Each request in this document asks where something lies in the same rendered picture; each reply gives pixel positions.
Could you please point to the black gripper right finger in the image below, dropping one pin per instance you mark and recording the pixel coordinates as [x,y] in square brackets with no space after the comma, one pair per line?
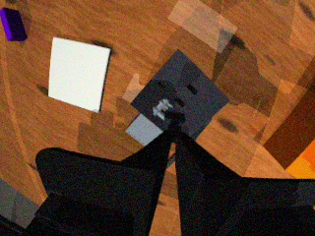
[212,198]

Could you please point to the white flat square slab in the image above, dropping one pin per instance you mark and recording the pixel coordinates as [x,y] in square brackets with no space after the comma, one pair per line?
[78,72]

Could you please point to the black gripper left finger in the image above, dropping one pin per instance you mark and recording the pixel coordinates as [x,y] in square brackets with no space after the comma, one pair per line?
[131,185]

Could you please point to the purple rectangular block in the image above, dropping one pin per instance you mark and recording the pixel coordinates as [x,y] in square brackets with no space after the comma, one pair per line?
[13,24]

